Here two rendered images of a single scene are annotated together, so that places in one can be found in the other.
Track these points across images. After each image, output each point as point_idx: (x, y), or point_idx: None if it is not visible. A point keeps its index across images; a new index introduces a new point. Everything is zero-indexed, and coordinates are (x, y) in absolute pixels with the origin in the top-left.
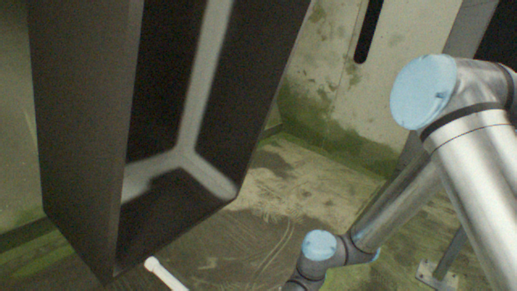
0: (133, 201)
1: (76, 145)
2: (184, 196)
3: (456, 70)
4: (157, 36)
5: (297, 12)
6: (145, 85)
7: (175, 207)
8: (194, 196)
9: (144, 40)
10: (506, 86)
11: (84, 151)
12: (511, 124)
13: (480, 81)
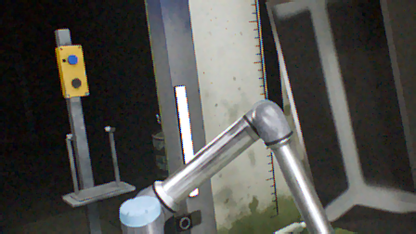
0: (384, 212)
1: (320, 143)
2: (409, 227)
3: (253, 104)
4: (397, 100)
5: (406, 80)
6: (399, 132)
7: (393, 227)
8: (412, 232)
9: (388, 102)
10: (253, 110)
11: (316, 144)
12: (239, 121)
13: (252, 108)
